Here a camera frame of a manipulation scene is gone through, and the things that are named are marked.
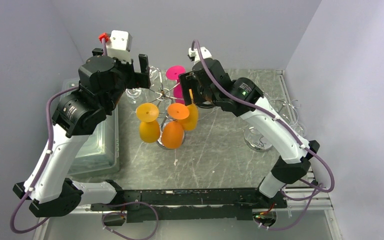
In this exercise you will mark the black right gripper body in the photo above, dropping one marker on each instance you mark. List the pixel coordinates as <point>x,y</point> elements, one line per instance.
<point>206,93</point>

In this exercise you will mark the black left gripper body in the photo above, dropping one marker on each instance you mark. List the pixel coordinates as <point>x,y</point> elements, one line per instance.
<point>125,70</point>

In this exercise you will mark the yellow-orange wine glass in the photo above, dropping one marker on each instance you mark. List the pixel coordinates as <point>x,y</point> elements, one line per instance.
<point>190,123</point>

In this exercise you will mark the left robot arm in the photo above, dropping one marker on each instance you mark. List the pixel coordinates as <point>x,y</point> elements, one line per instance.
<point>102,82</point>

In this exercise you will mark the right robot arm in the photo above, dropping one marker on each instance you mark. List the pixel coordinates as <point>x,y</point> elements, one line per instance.
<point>241,98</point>

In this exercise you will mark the pink wine glass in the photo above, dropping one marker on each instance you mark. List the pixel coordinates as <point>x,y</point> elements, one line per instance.
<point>173,74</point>

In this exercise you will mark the chrome wine glass rack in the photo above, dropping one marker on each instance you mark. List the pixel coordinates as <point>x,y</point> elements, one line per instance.
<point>161,95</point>

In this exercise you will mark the yellow wine glass left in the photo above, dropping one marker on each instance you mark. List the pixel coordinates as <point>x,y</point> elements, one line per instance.
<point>149,129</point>

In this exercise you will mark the orange wine glass centre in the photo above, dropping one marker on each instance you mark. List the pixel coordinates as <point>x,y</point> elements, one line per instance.
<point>173,132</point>

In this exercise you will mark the clear plastic storage box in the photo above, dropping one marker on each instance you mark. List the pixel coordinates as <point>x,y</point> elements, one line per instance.
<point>100,153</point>

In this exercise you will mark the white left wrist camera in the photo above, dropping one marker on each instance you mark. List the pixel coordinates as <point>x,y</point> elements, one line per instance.
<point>119,45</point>

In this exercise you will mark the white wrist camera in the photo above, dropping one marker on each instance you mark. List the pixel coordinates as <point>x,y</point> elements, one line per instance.
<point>119,45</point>
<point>194,56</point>

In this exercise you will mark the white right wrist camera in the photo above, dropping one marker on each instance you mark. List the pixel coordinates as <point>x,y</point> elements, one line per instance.
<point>194,56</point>

